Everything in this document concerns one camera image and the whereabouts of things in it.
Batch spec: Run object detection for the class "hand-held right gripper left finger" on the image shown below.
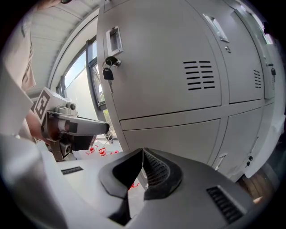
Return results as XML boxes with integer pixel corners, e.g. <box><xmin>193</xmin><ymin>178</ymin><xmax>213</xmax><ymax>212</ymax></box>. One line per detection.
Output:
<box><xmin>55</xmin><ymin>148</ymin><xmax>143</xmax><ymax>226</ymax></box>

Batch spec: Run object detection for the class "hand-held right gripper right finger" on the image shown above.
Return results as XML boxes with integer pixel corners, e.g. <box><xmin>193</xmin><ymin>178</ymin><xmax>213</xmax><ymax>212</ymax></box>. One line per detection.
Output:
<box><xmin>134</xmin><ymin>148</ymin><xmax>255</xmax><ymax>229</ymax></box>

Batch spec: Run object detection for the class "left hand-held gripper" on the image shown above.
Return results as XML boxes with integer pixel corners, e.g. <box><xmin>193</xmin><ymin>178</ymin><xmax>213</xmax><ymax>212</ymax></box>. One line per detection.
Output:
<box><xmin>31</xmin><ymin>86</ymin><xmax>110</xmax><ymax>161</ymax></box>

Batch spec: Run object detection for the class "grey metal locker cabinet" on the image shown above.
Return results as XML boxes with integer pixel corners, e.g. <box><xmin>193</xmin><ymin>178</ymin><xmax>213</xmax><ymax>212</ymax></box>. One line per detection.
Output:
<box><xmin>96</xmin><ymin>0</ymin><xmax>281</xmax><ymax>182</ymax></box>

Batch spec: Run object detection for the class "person's left forearm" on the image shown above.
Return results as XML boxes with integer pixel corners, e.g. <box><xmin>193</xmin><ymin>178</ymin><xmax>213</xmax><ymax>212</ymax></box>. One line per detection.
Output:
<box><xmin>19</xmin><ymin>109</ymin><xmax>52</xmax><ymax>145</ymax></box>

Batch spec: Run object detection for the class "group of red-capped water jugs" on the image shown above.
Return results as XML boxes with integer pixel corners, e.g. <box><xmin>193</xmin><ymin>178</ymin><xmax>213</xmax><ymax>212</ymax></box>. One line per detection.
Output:
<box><xmin>86</xmin><ymin>143</ymin><xmax>140</xmax><ymax>189</ymax></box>

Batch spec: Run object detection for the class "dark-framed window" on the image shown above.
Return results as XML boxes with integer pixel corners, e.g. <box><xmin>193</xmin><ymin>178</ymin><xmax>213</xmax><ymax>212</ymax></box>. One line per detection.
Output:
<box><xmin>48</xmin><ymin>35</ymin><xmax>117</xmax><ymax>140</ymax></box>

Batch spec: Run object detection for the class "person's beige t-shirt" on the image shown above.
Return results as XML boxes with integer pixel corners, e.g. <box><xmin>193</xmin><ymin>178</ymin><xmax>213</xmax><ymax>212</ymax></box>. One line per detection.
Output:
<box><xmin>0</xmin><ymin>0</ymin><xmax>40</xmax><ymax>137</ymax></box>

